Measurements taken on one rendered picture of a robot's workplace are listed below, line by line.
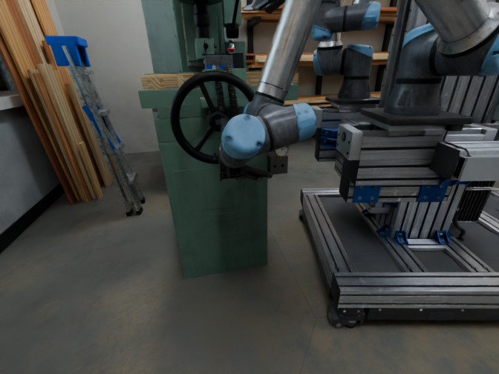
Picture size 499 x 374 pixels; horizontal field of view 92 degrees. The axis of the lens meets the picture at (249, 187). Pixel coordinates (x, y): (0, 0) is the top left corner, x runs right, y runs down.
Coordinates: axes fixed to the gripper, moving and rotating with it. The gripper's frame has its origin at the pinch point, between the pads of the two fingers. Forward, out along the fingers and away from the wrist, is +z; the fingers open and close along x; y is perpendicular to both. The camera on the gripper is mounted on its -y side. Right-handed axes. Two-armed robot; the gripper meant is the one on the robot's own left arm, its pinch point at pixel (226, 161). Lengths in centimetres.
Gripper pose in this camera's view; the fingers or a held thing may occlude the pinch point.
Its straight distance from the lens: 77.4
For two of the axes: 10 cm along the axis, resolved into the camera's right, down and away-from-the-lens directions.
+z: -1.8, 1.0, 9.8
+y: 1.3, 9.9, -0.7
